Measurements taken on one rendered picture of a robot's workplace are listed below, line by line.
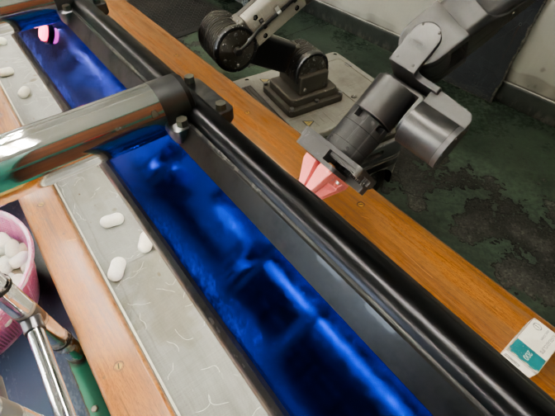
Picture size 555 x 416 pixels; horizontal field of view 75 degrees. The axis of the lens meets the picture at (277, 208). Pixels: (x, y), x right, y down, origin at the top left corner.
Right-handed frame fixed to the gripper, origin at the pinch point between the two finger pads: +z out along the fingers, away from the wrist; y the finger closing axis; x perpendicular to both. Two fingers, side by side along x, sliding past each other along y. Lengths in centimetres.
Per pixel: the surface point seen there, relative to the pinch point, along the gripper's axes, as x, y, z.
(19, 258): -14.4, -22.5, 32.3
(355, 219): 11.0, 3.2, -3.1
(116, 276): -9.0, -9.9, 23.2
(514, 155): 162, -14, -67
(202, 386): -6.4, 9.2, 22.1
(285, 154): 11.6, -15.1, -3.4
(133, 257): -5.7, -12.8, 21.8
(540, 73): 169, -33, -111
